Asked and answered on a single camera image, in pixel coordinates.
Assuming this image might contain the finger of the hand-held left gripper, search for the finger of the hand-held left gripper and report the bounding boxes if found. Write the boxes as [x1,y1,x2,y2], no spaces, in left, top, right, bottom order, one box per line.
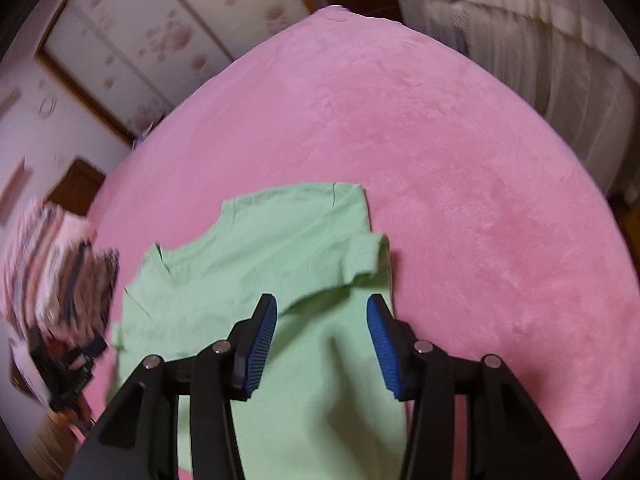
[80,336,109,362]

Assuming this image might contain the light green t-shirt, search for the light green t-shirt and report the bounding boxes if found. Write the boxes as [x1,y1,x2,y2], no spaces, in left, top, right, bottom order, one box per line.
[111,182,408,480]

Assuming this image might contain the floral sliding door wardrobe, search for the floral sliding door wardrobe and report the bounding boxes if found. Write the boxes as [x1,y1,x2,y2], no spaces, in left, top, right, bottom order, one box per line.
[35,0,331,147]

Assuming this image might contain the light wooden wall shelf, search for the light wooden wall shelf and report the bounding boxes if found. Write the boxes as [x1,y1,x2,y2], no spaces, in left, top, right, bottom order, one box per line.
[0,159,34,222]

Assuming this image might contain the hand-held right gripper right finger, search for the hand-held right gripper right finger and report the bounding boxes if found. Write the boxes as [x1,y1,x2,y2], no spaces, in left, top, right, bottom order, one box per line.
[366,294,581,480]

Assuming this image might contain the dark wooden headboard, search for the dark wooden headboard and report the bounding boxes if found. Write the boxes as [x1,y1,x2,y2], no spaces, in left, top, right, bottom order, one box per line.
[49,158,107,217]

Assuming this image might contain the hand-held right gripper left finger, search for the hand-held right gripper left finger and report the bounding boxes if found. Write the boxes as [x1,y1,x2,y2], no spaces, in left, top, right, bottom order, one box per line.
[65,294,279,480]

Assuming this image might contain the pink plush blanket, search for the pink plush blanket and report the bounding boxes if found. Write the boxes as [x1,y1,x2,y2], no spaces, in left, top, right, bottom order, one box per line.
[65,5,636,480]

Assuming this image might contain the stack of folded clothes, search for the stack of folded clothes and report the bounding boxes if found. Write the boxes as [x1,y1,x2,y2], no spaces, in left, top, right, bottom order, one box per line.
[60,242,122,335]

